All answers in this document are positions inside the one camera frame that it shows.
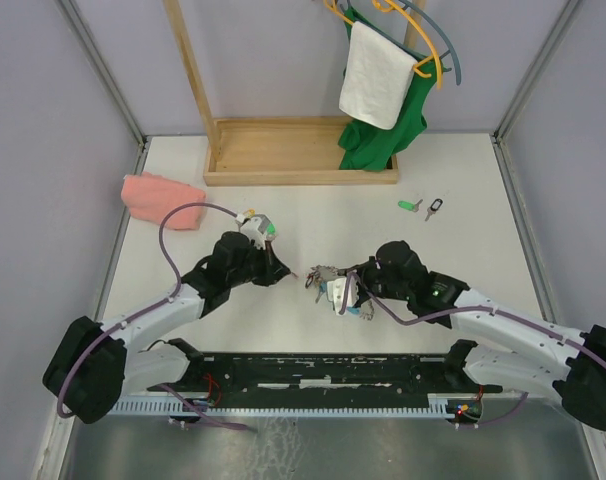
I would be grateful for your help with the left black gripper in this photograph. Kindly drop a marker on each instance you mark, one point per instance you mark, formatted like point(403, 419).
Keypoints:
point(275, 271)

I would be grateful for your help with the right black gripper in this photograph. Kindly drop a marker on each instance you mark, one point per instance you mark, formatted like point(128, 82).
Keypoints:
point(359, 270)

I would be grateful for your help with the metal keyring band blue handle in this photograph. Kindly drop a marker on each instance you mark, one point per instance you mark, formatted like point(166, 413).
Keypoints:
point(365, 311)

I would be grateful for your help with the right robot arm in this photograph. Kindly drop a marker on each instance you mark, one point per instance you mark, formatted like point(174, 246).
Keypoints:
point(501, 347)

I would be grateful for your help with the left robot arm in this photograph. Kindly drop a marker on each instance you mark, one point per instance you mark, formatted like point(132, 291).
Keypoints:
point(96, 363)

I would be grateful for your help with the green tag key right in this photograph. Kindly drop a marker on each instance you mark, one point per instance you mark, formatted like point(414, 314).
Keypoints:
point(410, 206)

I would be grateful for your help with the black tag key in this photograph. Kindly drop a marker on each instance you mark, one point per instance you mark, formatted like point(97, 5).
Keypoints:
point(433, 208)

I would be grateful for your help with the green shirt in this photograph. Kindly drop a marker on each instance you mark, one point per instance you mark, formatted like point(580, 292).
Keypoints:
point(369, 148)

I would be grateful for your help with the pink folded cloth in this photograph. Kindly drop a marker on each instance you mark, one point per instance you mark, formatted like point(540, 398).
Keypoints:
point(150, 197)

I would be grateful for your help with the white towel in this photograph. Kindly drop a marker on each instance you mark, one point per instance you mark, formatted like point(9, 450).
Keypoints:
point(377, 77)

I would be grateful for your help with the grey-blue hanger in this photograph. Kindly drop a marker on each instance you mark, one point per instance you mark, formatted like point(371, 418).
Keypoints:
point(413, 12)

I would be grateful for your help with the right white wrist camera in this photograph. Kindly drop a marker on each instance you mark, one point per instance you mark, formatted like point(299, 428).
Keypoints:
point(342, 293)

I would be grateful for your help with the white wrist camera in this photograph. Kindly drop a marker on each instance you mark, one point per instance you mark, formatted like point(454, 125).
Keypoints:
point(342, 293)
point(254, 229)

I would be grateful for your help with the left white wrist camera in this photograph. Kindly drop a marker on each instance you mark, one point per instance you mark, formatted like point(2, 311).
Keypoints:
point(254, 229)

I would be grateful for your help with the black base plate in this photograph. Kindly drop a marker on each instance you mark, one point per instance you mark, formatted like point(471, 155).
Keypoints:
point(324, 380)

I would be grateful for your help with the wooden rack frame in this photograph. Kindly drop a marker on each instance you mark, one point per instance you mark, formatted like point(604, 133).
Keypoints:
point(278, 151)

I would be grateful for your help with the white cable duct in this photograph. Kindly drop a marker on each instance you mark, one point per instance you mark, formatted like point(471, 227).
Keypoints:
point(156, 405)

